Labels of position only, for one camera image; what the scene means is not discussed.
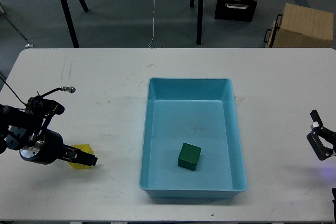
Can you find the dark green cube block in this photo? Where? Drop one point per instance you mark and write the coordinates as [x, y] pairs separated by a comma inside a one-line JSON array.
[[189, 156]]

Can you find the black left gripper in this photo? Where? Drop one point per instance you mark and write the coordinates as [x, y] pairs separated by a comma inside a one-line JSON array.
[[50, 148]]

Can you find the black case with handle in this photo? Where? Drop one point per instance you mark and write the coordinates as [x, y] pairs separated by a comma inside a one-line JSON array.
[[236, 10]]

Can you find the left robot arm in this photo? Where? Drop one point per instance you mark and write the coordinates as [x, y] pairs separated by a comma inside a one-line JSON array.
[[27, 131]]

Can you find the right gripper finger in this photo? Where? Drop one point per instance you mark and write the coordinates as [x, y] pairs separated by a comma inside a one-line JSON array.
[[318, 132]]

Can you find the light blue plastic bin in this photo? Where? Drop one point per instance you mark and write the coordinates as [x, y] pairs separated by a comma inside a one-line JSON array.
[[200, 112]]

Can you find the yellow cube block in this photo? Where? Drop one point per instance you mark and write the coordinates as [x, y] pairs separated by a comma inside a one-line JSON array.
[[86, 148]]

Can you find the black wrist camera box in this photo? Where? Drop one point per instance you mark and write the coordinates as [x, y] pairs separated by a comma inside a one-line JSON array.
[[334, 202]]

